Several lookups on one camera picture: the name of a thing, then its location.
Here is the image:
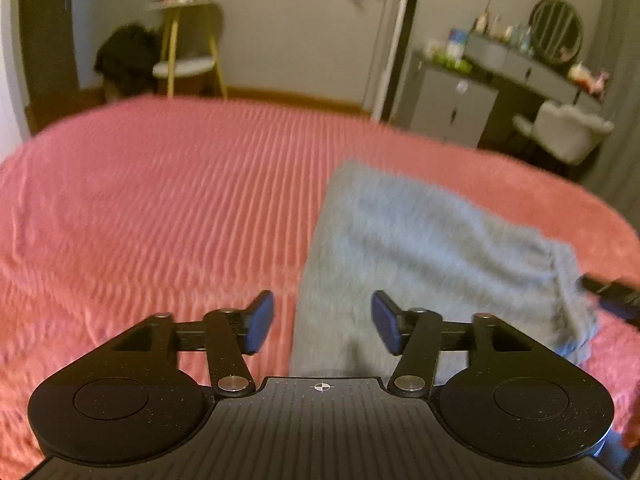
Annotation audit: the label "grey drawer cabinet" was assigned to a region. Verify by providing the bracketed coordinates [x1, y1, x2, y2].
[395, 51, 498, 148]

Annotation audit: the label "oval black-framed mirror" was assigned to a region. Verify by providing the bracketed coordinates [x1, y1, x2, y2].
[529, 0, 584, 66]

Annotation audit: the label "yellow two-tier side table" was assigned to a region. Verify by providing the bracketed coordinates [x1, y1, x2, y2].
[146, 0, 228, 99]

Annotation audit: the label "dark wooden door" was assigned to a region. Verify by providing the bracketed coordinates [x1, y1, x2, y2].
[18, 0, 79, 134]

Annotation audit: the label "pink ribbed bedspread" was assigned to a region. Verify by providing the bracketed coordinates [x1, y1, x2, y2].
[1, 98, 639, 479]

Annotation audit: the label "grey sweatpants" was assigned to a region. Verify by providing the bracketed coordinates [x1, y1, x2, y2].
[290, 162, 598, 379]

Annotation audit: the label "white vertical pipe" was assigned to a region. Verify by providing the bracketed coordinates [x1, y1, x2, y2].
[362, 0, 418, 122]

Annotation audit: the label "white blue canister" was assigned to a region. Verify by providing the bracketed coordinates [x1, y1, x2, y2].
[446, 28, 468, 60]

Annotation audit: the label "white shell-back chair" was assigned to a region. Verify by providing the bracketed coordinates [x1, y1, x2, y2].
[512, 101, 614, 167]

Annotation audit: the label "black bag on floor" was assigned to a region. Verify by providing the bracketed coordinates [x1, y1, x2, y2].
[93, 23, 160, 103]

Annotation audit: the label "grey vanity desk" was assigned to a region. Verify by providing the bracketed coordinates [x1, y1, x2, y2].
[462, 30, 604, 154]

